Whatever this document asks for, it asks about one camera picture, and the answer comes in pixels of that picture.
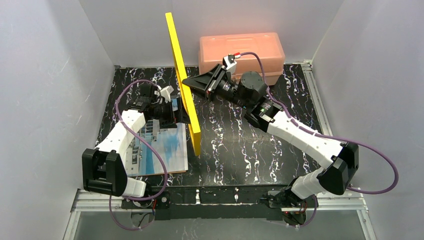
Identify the yellow wooden picture frame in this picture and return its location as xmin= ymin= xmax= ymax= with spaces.
xmin=165 ymin=12 xmax=202 ymax=157

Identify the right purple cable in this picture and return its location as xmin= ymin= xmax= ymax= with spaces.
xmin=239 ymin=51 xmax=400 ymax=229

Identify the building photo print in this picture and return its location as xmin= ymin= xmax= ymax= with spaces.
xmin=124 ymin=120 xmax=188 ymax=177

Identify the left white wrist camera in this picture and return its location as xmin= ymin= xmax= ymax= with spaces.
xmin=159 ymin=85 xmax=174 ymax=102

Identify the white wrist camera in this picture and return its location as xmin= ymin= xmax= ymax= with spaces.
xmin=159 ymin=85 xmax=174 ymax=102
xmin=222 ymin=54 xmax=237 ymax=75

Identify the aluminium side rail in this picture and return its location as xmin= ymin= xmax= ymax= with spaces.
xmin=300 ymin=60 xmax=333 ymax=136

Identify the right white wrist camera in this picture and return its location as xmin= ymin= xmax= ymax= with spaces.
xmin=222 ymin=54 xmax=237 ymax=75

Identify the brown cardboard backing board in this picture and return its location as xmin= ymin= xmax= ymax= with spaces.
xmin=145 ymin=169 xmax=188 ymax=176

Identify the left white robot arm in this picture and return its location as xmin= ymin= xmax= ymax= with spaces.
xmin=82 ymin=81 xmax=188 ymax=201

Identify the orange plastic storage box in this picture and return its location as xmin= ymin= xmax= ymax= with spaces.
xmin=198 ymin=32 xmax=286 ymax=86

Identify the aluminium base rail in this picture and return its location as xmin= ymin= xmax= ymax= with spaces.
xmin=71 ymin=185 xmax=369 ymax=212

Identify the purple cable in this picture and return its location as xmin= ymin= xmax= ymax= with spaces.
xmin=108 ymin=79 xmax=169 ymax=232
xmin=239 ymin=51 xmax=400 ymax=229

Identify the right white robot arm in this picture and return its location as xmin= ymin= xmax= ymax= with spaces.
xmin=182 ymin=64 xmax=359 ymax=205

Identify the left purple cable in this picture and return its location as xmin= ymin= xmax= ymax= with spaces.
xmin=108 ymin=79 xmax=169 ymax=232

